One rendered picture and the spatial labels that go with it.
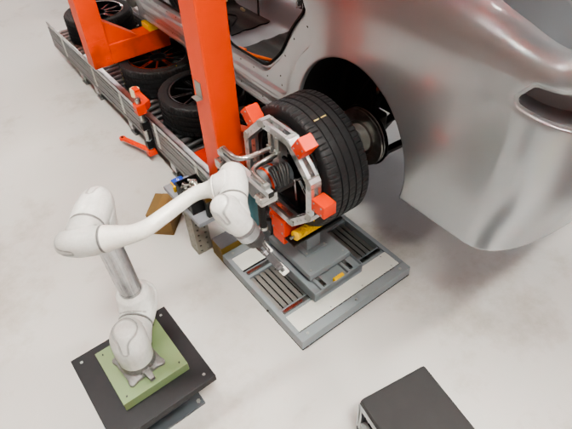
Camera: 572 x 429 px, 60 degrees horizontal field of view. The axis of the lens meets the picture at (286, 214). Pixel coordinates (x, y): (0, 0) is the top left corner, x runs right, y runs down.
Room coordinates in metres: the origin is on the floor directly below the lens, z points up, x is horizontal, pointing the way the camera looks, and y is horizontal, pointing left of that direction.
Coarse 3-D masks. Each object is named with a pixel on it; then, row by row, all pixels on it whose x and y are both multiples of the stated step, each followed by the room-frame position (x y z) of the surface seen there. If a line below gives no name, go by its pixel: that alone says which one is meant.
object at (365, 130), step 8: (352, 112) 2.24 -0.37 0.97; (360, 112) 2.19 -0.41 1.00; (368, 112) 2.18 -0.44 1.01; (352, 120) 2.23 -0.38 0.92; (360, 120) 2.19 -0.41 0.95; (368, 120) 2.15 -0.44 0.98; (376, 120) 2.13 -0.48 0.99; (360, 128) 2.16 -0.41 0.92; (368, 128) 2.14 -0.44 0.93; (376, 128) 2.10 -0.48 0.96; (360, 136) 2.12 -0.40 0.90; (368, 136) 2.13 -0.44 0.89; (376, 136) 2.09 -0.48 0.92; (384, 136) 2.08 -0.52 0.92; (368, 144) 2.12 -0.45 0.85; (376, 144) 2.09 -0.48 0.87; (384, 144) 2.07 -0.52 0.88; (368, 152) 2.13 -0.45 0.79; (376, 152) 2.08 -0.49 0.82; (384, 152) 2.07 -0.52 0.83; (368, 160) 2.12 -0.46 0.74; (376, 160) 2.08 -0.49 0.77
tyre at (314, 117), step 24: (288, 96) 2.13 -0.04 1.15; (312, 96) 2.07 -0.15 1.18; (288, 120) 1.95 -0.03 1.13; (312, 120) 1.90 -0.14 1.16; (336, 120) 1.91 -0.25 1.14; (336, 144) 1.82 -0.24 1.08; (360, 144) 1.86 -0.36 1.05; (336, 168) 1.74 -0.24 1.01; (360, 168) 1.80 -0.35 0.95; (336, 192) 1.70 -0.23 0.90; (360, 192) 1.79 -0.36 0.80; (336, 216) 1.75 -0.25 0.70
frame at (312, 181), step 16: (256, 128) 2.01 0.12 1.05; (272, 128) 1.91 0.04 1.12; (288, 128) 1.90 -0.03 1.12; (256, 144) 2.12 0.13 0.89; (288, 144) 1.81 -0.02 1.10; (256, 160) 2.12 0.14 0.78; (304, 160) 1.79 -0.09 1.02; (304, 176) 1.73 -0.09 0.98; (320, 192) 1.71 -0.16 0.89; (272, 208) 1.94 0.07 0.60; (288, 208) 1.91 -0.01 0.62; (288, 224) 1.83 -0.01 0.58
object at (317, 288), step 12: (276, 252) 2.03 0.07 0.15; (288, 264) 1.93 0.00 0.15; (336, 264) 1.91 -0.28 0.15; (348, 264) 1.88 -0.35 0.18; (360, 264) 1.89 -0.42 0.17; (300, 276) 1.84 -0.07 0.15; (324, 276) 1.83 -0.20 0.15; (336, 276) 1.80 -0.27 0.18; (348, 276) 1.83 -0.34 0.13; (300, 288) 1.79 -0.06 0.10; (312, 288) 1.75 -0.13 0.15; (324, 288) 1.73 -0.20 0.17; (336, 288) 1.78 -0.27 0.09
